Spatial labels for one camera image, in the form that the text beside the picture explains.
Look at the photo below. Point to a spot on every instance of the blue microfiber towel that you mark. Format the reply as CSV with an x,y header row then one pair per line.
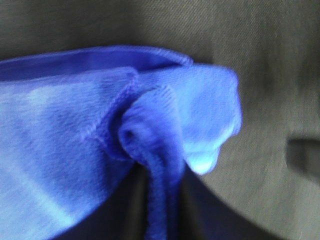
x,y
73,124

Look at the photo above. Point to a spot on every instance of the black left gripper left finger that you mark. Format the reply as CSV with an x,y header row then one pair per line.
x,y
123,216

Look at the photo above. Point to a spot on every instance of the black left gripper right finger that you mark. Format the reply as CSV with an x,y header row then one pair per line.
x,y
204,216

